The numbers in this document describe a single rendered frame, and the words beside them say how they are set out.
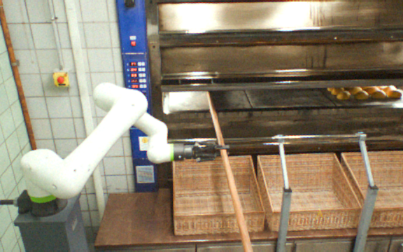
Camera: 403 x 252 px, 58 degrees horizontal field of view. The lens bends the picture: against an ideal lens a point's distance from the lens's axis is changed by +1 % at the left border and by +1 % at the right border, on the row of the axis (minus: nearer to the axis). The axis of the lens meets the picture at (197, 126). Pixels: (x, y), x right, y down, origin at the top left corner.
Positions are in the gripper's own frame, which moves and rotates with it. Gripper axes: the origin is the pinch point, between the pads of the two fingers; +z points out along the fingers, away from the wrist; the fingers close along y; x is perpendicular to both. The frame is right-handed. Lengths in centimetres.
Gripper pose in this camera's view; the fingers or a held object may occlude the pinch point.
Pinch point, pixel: (222, 150)
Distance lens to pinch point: 194.3
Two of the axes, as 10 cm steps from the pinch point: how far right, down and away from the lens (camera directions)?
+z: 10.0, -0.4, 0.5
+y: 0.1, 9.0, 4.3
